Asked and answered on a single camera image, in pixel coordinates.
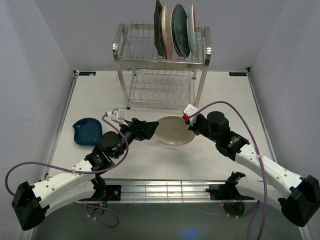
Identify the green square plate dark rim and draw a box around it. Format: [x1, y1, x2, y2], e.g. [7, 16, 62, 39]
[153, 0, 165, 58]

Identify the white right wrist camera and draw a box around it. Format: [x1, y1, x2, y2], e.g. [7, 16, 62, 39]
[182, 103, 199, 126]

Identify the two-tier steel dish rack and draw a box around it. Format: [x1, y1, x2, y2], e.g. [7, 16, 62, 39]
[112, 23, 212, 110]

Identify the dark blue leaf-shaped dish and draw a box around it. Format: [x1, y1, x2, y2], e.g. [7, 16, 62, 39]
[72, 117, 103, 147]

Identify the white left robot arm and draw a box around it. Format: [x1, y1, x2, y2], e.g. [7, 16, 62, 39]
[11, 118, 159, 231]

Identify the cream and pink plate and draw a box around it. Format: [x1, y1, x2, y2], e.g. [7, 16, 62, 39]
[161, 5, 173, 59]

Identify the red and teal floral plate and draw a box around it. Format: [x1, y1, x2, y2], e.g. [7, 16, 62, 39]
[187, 4, 199, 59]

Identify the dark teal floral plate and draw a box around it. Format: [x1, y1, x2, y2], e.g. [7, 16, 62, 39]
[171, 4, 191, 59]

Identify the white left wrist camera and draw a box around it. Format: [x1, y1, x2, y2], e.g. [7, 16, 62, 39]
[105, 108, 128, 126]

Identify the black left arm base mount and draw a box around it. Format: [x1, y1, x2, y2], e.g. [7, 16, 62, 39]
[99, 185, 122, 201]

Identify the left corner table label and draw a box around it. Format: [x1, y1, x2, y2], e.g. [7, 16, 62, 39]
[78, 71, 96, 76]

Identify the cream round plate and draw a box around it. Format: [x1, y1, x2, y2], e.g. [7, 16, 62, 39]
[154, 116, 196, 146]

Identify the right corner table label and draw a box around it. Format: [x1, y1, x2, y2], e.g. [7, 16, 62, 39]
[229, 72, 247, 77]

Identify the corner table label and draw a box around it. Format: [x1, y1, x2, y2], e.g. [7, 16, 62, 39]
[78, 71, 96, 76]
[229, 72, 247, 77]

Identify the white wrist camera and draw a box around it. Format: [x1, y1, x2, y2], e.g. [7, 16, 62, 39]
[182, 103, 199, 126]
[105, 108, 128, 126]

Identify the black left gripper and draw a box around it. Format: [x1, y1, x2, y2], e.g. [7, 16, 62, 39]
[113, 117, 159, 159]

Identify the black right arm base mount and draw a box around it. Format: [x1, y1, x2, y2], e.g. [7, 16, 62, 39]
[205, 183, 241, 200]

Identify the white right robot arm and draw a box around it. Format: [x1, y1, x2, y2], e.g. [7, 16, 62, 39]
[183, 106, 320, 227]

